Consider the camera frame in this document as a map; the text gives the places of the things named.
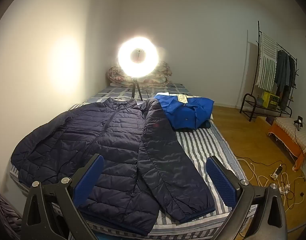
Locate bed with striped sheet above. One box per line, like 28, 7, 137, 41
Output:
10, 82, 259, 240

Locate ring light on tripod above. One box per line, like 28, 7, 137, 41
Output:
117, 37, 160, 102

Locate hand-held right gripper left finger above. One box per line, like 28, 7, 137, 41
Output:
20, 154, 105, 240

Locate black metal clothes rack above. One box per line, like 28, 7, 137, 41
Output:
240, 21, 300, 122

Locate green striped towel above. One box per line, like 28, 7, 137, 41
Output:
257, 32, 278, 90

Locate navy puffer jacket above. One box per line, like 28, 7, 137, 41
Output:
11, 97, 216, 236

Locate dark striped cloth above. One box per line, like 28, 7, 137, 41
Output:
0, 184, 22, 240

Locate small black device stand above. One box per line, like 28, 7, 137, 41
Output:
294, 116, 304, 132

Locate yellow box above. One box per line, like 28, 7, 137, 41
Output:
262, 91, 280, 110

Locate cream folded cloth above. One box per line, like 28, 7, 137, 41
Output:
168, 93, 193, 103

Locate folded floral quilt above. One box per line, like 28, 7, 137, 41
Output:
107, 61, 173, 88

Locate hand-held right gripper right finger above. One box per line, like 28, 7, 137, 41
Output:
205, 155, 288, 240

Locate white power strip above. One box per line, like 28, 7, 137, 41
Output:
269, 164, 284, 179

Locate dark hanging clothes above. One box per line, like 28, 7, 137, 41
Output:
274, 50, 297, 110

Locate orange bench with checked cover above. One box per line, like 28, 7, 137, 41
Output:
268, 117, 306, 172

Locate bright blue jacket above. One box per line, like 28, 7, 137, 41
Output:
154, 93, 215, 131

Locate white cables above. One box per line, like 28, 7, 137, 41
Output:
237, 156, 306, 210

